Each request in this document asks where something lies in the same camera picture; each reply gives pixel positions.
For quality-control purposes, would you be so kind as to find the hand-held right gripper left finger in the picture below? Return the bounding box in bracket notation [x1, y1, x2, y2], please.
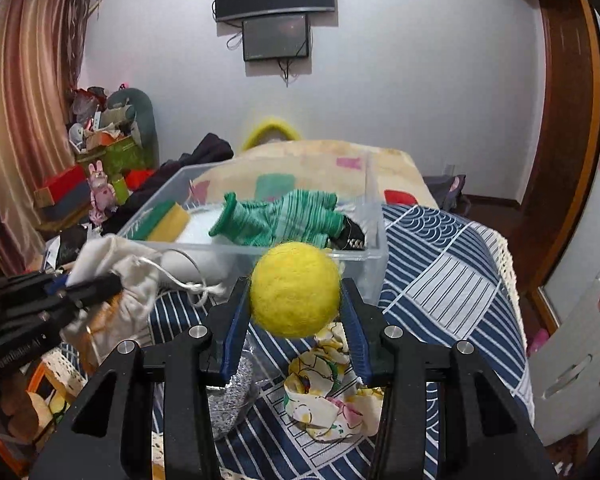
[30, 276, 251, 480]

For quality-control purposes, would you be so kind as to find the green striped glove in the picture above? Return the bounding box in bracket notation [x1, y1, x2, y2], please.
[208, 189, 344, 249]

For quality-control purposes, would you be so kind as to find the red box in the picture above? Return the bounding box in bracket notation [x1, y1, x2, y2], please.
[34, 164, 90, 208]

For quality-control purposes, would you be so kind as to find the small wall monitor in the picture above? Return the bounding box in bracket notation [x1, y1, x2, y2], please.
[242, 14, 311, 63]

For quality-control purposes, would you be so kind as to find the navy patterned blanket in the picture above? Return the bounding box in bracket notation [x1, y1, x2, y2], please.
[145, 203, 531, 480]

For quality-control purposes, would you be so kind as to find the beige patterned bed cover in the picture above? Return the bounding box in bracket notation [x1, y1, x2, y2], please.
[190, 139, 438, 211]

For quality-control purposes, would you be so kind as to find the yellow green sponge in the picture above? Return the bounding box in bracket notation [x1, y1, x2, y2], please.
[132, 200, 191, 242]

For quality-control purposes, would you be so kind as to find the clear plastic storage box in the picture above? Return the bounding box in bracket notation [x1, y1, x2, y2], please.
[114, 152, 387, 306]

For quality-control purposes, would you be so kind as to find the teal green chair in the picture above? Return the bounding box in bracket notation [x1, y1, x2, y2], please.
[106, 88, 160, 168]

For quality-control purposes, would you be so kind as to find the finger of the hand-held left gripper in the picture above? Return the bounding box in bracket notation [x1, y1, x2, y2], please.
[55, 273, 125, 311]

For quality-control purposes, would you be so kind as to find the green cardboard box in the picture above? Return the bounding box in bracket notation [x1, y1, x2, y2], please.
[75, 135, 148, 181]

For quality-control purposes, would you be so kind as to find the white drawstring cloth bag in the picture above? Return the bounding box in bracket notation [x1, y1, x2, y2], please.
[60, 236, 228, 376]

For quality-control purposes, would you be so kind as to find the yellow felt ball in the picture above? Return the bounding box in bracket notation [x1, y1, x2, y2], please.
[249, 242, 343, 339]

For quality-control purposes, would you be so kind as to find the striped pink curtain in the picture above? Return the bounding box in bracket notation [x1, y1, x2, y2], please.
[0, 0, 88, 276]

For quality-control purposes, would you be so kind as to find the grey knitted sock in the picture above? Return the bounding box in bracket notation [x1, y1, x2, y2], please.
[206, 357, 259, 442]

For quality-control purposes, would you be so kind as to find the pink rabbit plush toy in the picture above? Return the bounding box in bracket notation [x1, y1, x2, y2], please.
[87, 160, 118, 226]

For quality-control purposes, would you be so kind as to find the wooden door frame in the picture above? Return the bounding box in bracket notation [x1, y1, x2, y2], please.
[517, 0, 600, 306]

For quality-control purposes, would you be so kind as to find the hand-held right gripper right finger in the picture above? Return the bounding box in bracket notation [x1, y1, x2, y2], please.
[340, 277, 566, 480]

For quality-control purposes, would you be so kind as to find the floral fabric scrunchie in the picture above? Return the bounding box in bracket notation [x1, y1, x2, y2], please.
[284, 321, 385, 443]

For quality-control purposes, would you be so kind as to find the black clothing pile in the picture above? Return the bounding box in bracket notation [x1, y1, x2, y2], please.
[160, 132, 236, 173]

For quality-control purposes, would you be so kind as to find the white plastic panel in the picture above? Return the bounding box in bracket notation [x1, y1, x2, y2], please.
[529, 257, 600, 448]

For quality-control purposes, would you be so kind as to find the black patterned sock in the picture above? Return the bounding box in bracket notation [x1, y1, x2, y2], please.
[325, 215, 367, 252]

